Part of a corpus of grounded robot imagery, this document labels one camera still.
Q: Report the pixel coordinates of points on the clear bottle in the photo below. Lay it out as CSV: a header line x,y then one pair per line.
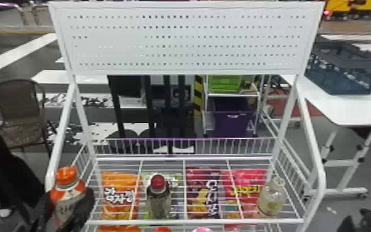
x,y
271,199

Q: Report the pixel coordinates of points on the pink bottle cap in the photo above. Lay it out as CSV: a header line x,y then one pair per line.
x,y
202,229

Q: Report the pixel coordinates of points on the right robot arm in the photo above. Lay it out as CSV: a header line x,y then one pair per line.
x,y
368,222

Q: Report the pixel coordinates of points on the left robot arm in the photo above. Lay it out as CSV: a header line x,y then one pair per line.
x,y
1,168

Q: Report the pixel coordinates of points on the green basket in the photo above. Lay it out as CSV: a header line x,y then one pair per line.
x,y
225,83

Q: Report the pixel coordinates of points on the pink snack packet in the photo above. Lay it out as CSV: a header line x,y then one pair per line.
x,y
242,191

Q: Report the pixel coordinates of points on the orange bottle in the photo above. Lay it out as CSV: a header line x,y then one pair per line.
x,y
66,186

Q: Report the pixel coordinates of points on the blue basket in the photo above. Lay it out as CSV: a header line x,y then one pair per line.
x,y
344,69

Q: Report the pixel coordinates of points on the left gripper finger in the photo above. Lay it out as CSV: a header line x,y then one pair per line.
x,y
48,209
82,207

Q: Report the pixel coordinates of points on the red bottle cap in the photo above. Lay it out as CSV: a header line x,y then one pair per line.
x,y
162,229

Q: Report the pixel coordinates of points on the white side table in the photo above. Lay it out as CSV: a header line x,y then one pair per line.
x,y
347,107

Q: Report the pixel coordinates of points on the purple crate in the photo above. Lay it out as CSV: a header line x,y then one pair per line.
x,y
230,118

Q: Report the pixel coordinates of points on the brown chair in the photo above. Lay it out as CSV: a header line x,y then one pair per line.
x,y
19,113

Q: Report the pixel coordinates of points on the orange snack packet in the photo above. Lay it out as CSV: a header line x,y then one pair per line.
x,y
119,194
117,229

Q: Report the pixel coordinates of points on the dark red snack packet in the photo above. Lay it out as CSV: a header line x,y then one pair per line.
x,y
201,194

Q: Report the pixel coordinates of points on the dark bottle with red cap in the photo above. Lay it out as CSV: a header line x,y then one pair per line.
x,y
158,197

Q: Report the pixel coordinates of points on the striped post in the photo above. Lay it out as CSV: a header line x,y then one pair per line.
x,y
198,94

